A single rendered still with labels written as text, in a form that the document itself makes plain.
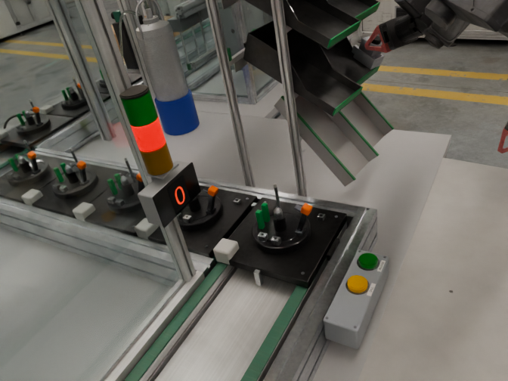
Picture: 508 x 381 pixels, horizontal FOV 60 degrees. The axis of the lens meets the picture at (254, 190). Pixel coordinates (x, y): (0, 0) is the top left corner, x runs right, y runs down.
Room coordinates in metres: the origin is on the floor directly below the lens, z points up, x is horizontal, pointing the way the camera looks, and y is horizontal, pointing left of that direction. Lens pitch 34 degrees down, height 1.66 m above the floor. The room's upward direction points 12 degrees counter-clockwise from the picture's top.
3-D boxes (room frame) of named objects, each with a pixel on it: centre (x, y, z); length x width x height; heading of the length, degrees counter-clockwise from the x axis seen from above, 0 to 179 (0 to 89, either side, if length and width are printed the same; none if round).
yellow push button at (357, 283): (0.61, -0.17, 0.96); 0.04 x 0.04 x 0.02
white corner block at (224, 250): (0.78, 0.09, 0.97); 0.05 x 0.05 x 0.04; 54
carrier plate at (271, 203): (0.81, -0.04, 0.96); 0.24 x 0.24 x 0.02; 54
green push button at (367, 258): (0.67, -0.21, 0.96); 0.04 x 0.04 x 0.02
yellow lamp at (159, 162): (0.72, 0.16, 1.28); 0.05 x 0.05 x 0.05
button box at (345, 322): (0.61, -0.17, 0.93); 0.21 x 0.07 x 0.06; 144
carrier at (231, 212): (0.96, 0.16, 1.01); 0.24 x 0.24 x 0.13; 54
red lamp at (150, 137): (0.72, 0.16, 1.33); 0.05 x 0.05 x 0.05
